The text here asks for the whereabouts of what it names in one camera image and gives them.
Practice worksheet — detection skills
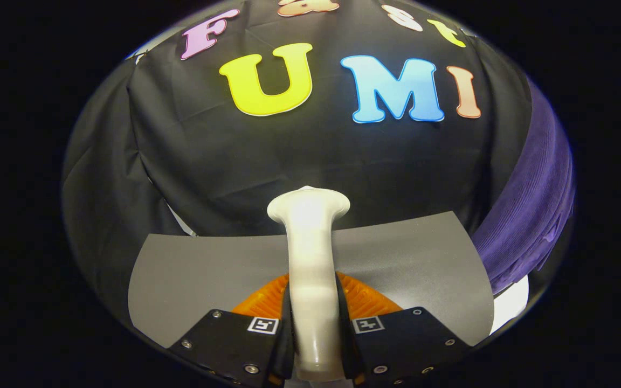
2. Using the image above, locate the white garment steamer with hose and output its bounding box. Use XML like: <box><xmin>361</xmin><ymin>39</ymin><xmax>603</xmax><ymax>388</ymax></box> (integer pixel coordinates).
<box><xmin>266</xmin><ymin>186</ymin><xmax>351</xmax><ymax>382</ymax></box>

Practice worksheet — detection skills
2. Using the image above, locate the white mannequin torso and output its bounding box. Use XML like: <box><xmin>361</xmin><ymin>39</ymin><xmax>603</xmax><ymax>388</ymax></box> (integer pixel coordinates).
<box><xmin>489</xmin><ymin>275</ymin><xmax>530</xmax><ymax>336</ymax></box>

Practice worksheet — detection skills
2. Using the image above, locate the purple corduroy jacket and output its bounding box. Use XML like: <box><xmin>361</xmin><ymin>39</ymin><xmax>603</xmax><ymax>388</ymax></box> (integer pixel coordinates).
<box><xmin>472</xmin><ymin>75</ymin><xmax>576</xmax><ymax>295</ymax></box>

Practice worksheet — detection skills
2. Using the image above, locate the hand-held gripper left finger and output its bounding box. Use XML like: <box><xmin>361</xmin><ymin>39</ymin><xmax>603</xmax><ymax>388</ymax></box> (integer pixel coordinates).
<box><xmin>168</xmin><ymin>272</ymin><xmax>296</xmax><ymax>388</ymax></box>

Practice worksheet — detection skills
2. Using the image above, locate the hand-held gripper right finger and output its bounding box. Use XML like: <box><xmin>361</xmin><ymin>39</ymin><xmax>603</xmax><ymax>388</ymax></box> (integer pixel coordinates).
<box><xmin>335</xmin><ymin>271</ymin><xmax>473</xmax><ymax>388</ymax></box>

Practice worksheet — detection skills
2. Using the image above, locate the grey cabinet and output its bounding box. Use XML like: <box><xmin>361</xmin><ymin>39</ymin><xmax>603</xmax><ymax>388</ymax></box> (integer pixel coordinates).
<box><xmin>127</xmin><ymin>211</ymin><xmax>495</xmax><ymax>349</ymax></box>

